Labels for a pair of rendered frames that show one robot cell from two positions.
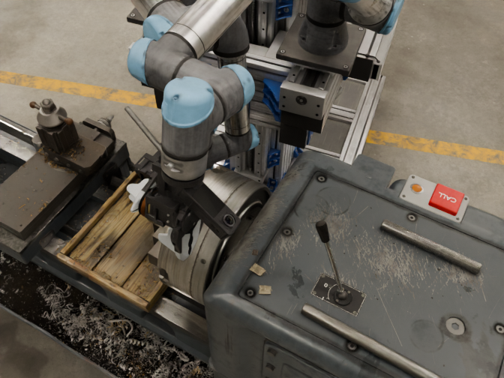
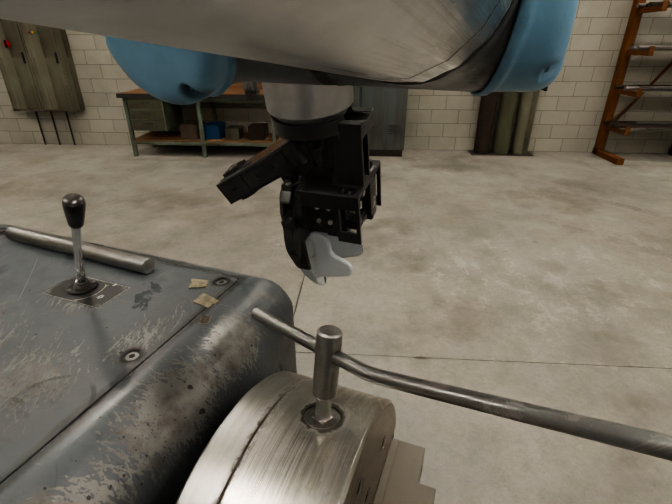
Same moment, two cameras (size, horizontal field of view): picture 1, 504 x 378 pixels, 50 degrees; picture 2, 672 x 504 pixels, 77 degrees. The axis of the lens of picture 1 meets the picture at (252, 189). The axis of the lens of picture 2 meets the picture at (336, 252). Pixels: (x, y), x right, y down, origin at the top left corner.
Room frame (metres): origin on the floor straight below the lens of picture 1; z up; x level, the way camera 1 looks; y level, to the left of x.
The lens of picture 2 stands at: (0.95, 0.09, 1.54)
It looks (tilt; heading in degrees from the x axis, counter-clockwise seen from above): 27 degrees down; 173
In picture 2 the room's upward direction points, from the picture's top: straight up
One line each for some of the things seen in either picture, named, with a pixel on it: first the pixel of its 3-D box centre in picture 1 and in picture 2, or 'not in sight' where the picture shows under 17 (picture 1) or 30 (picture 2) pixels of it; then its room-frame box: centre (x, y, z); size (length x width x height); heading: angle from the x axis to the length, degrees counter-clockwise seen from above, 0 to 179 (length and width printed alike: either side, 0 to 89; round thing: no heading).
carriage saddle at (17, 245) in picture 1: (43, 180); not in sight; (1.00, 0.63, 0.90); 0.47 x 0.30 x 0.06; 151
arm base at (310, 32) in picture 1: (324, 25); not in sight; (1.35, -0.20, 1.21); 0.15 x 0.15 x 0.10
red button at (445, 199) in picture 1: (445, 200); not in sight; (0.68, -0.41, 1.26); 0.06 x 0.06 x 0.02; 61
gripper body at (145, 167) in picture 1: (161, 167); not in sight; (0.90, 0.24, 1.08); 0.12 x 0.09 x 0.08; 150
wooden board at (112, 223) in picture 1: (142, 234); not in sight; (0.82, 0.31, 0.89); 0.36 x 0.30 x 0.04; 151
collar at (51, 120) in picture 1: (50, 112); not in sight; (1.04, 0.55, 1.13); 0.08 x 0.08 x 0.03
